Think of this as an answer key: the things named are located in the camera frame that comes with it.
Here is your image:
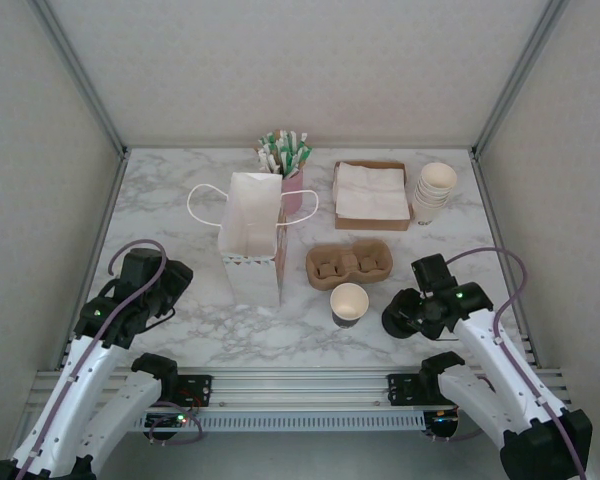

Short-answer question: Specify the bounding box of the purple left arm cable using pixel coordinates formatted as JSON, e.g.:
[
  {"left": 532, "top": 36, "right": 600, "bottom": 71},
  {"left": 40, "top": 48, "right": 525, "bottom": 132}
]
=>
[{"left": 9, "top": 239, "right": 204, "bottom": 480}]

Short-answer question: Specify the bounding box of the aluminium frame post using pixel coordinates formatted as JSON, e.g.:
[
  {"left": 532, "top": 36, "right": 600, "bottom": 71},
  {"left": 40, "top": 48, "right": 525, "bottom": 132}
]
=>
[
  {"left": 471, "top": 0, "right": 572, "bottom": 160},
  {"left": 33, "top": 0, "right": 130, "bottom": 160}
]

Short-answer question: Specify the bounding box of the coffee cup with black sleeve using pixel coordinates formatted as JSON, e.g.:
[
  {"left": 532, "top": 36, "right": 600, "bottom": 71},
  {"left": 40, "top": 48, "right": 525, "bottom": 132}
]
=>
[{"left": 329, "top": 282, "right": 370, "bottom": 331}]

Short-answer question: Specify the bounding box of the green white wrapped straw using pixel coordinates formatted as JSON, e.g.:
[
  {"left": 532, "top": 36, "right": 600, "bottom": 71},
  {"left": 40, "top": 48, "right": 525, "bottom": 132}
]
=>
[
  {"left": 282, "top": 129, "right": 300, "bottom": 177},
  {"left": 290, "top": 130, "right": 310, "bottom": 176},
  {"left": 292, "top": 145, "right": 315, "bottom": 176},
  {"left": 258, "top": 130, "right": 282, "bottom": 175}
]

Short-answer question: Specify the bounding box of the aluminium table side rail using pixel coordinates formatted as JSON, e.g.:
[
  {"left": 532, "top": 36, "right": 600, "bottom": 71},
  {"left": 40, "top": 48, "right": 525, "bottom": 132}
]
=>
[
  {"left": 52, "top": 149, "right": 131, "bottom": 374},
  {"left": 471, "top": 149, "right": 539, "bottom": 374}
]

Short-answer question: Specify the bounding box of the brown pulp cup carrier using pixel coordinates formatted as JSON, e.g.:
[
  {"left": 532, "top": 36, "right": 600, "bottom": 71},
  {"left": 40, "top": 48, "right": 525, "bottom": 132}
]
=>
[{"left": 305, "top": 238, "right": 395, "bottom": 292}]

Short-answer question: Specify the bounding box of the black plastic cup lid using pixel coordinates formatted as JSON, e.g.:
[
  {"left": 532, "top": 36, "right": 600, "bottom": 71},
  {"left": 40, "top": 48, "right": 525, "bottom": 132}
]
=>
[{"left": 382, "top": 304, "right": 417, "bottom": 342}]

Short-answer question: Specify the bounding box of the white paper cup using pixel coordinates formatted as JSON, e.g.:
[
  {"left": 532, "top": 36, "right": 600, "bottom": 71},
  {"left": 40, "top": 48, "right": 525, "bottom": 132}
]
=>
[
  {"left": 415, "top": 183, "right": 454, "bottom": 203},
  {"left": 413, "top": 195, "right": 450, "bottom": 214},
  {"left": 412, "top": 202, "right": 446, "bottom": 227},
  {"left": 419, "top": 162, "right": 459, "bottom": 194},
  {"left": 414, "top": 189, "right": 452, "bottom": 208},
  {"left": 417, "top": 178, "right": 456, "bottom": 197}
]

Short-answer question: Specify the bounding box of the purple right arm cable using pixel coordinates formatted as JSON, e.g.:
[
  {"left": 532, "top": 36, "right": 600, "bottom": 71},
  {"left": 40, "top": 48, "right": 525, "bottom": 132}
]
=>
[{"left": 424, "top": 247, "right": 589, "bottom": 480}]

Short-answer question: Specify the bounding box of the wide aluminium base rail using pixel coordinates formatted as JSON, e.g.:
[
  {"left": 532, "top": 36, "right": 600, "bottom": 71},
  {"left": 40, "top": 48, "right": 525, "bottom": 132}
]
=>
[{"left": 29, "top": 367, "right": 574, "bottom": 416}]

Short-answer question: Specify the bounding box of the green circuit board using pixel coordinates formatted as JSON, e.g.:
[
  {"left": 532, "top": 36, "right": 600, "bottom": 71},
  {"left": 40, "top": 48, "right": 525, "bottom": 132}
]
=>
[
  {"left": 427, "top": 409, "right": 460, "bottom": 434},
  {"left": 144, "top": 412, "right": 191, "bottom": 432}
]

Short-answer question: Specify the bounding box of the white paper napkin stack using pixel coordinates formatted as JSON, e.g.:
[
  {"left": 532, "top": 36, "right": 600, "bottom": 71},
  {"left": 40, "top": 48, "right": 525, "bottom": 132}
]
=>
[{"left": 332, "top": 164, "right": 411, "bottom": 222}]

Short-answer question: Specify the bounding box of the grey slotted cable duct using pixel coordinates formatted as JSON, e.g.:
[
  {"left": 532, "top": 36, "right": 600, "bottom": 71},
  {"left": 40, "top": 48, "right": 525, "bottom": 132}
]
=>
[{"left": 129, "top": 412, "right": 427, "bottom": 432}]

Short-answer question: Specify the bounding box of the brown cardboard tray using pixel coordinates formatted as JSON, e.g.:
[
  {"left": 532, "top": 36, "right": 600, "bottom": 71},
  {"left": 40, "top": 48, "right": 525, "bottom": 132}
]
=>
[{"left": 332, "top": 159, "right": 412, "bottom": 232}]

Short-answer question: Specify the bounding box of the pink straw holder cup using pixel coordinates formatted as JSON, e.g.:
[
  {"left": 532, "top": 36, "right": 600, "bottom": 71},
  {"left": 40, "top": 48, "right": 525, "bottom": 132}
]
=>
[{"left": 279, "top": 167, "right": 306, "bottom": 214}]

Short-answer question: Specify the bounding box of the white printed paper bag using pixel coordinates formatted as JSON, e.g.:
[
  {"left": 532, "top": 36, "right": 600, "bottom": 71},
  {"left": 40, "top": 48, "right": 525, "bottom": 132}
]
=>
[{"left": 187, "top": 172, "right": 320, "bottom": 307}]

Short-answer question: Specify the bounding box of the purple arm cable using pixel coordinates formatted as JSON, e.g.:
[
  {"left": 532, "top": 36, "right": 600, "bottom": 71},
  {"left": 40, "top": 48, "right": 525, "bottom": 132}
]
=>
[
  {"left": 9, "top": 239, "right": 204, "bottom": 480},
  {"left": 424, "top": 247, "right": 589, "bottom": 480}
]

